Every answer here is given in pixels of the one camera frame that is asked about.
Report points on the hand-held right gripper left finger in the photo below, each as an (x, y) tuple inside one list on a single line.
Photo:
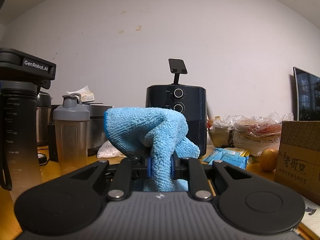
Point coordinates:
[(149, 167)]

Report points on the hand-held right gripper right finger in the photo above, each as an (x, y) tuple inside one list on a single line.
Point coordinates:
[(172, 167)]

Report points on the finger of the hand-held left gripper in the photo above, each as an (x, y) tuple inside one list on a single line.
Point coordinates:
[(45, 83)]

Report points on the blue microfiber cloth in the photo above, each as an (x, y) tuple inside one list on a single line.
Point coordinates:
[(140, 127)]

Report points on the black gradient water bottle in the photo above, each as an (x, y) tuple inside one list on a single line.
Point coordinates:
[(20, 130)]

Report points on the blue wet wipe packet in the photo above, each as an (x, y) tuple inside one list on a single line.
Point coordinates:
[(212, 155), (232, 161)]

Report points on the white tissue pack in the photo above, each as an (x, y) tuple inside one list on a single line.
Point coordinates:
[(85, 96)]

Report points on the dark blue air fryer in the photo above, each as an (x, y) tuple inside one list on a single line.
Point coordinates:
[(196, 130)]

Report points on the bag of white grains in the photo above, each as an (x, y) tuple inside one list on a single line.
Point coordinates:
[(107, 151)]

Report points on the clear plastic snack tub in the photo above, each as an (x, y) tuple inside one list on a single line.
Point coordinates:
[(220, 132)]

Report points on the grey lid shaker bottle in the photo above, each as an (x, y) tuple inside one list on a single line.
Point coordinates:
[(71, 140)]

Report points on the grey rice cooker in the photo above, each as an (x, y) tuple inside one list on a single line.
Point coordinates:
[(96, 127)]

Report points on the white paper roll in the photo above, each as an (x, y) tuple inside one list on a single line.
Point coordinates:
[(210, 110)]

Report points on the yellow snack packet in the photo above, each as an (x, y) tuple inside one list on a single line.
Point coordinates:
[(241, 152)]

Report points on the black tape roll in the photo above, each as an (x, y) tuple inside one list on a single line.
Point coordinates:
[(43, 158)]

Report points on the plastic bag of flatbread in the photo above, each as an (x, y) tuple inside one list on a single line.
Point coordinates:
[(257, 132)]

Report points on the yellow round fruit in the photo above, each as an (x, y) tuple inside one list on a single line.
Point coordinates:
[(268, 160)]

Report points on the black phone stand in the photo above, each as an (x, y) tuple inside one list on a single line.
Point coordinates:
[(177, 66)]

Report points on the closed cardboard box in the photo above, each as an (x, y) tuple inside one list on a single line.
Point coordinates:
[(300, 160)]

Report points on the white smartphone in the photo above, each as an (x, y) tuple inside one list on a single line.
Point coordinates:
[(312, 205)]

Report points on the flat screen television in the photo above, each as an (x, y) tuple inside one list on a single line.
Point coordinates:
[(308, 95)]

